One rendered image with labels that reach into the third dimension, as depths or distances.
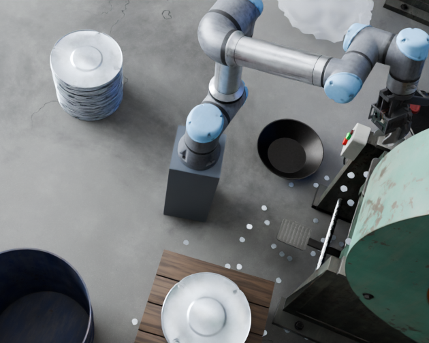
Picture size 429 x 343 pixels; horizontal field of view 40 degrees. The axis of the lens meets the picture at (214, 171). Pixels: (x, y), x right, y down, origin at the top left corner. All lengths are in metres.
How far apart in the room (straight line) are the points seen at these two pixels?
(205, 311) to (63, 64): 1.17
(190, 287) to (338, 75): 0.92
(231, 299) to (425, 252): 1.03
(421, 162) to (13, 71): 2.13
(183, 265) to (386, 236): 1.10
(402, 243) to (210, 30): 0.79
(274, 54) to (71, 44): 1.26
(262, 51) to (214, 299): 0.87
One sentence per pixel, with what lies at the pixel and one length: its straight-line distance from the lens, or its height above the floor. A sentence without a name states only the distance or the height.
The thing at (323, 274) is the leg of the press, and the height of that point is 0.57.
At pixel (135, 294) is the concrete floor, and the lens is 2.35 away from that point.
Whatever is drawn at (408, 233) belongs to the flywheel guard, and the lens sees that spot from 1.00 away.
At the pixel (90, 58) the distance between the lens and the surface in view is 2.49.
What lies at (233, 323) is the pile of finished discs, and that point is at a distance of 1.95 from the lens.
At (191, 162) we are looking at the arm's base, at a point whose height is 0.48.
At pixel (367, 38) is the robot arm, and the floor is 1.22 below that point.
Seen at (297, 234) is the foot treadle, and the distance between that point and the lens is 2.33.
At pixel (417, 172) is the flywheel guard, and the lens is 1.00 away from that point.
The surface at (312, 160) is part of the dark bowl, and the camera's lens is 2.63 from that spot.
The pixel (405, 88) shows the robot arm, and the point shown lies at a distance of 1.50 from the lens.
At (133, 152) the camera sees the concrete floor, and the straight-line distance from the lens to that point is 2.56.
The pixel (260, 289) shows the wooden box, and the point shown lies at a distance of 2.03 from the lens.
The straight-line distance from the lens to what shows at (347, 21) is 2.99.
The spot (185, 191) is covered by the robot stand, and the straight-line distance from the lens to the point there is 2.19.
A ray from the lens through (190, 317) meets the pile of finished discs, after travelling 1.94.
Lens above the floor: 2.29
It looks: 64 degrees down
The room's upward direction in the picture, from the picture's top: 17 degrees clockwise
